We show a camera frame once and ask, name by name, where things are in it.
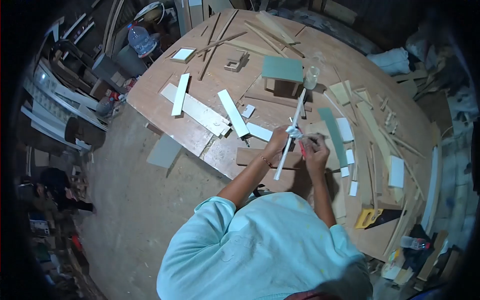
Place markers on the small green topped table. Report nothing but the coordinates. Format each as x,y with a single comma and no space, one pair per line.
283,69

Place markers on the grey flat board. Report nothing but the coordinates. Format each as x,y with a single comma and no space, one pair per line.
164,150

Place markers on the person's body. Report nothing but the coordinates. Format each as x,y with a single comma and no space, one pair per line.
262,247

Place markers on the long green strip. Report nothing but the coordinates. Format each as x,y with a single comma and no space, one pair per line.
333,137

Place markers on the large blue water bottle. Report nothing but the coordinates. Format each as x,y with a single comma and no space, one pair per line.
141,39

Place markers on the small white square piece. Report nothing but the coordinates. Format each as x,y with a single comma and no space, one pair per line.
248,111

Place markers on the stack of white panels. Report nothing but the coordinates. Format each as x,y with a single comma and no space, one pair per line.
56,101

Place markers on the red capped plastic bottle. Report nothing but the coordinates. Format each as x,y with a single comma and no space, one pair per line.
105,105

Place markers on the red pencil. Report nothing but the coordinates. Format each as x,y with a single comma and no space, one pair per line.
302,149

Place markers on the pile of thin wood strips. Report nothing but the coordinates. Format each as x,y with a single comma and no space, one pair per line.
378,150

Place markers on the clear plastic jar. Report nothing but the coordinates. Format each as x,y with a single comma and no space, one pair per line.
311,78

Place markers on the white rectangular piece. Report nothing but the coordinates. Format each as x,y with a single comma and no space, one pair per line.
344,129

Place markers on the person's left fingers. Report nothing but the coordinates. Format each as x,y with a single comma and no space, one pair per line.
284,132

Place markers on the broad white board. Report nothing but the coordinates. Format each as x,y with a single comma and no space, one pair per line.
233,112

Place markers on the small white offcut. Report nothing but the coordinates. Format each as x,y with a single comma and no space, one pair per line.
353,188
344,171
350,156

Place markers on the white framed square panel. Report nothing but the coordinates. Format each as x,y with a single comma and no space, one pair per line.
183,54

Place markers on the long white wooden strip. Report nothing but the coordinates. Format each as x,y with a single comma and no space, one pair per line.
300,108

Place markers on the small clear plastic bottle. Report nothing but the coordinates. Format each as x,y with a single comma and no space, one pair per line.
414,243

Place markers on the bunch of long wooden slats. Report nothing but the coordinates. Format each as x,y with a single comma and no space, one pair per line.
247,37

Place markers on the white cloth bundle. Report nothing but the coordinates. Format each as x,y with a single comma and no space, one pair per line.
390,60

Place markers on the grey round bin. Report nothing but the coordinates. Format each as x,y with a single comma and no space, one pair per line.
129,60

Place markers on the person's right fingers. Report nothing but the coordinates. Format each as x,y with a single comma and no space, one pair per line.
311,140

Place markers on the person's left hand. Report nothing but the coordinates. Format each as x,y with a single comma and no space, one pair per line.
278,142

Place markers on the white rag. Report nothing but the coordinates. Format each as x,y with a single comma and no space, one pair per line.
294,132

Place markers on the tall white rectangular panel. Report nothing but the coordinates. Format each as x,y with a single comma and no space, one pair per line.
396,171

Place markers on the small wooden frame block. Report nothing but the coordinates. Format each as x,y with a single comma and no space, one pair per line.
236,62

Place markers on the long pale wooden board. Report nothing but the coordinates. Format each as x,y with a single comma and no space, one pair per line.
198,111

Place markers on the short white board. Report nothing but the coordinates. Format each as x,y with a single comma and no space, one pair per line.
259,131

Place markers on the narrow white board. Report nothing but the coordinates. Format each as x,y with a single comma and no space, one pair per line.
180,93

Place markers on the person's right hand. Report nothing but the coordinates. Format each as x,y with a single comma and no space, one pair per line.
318,153

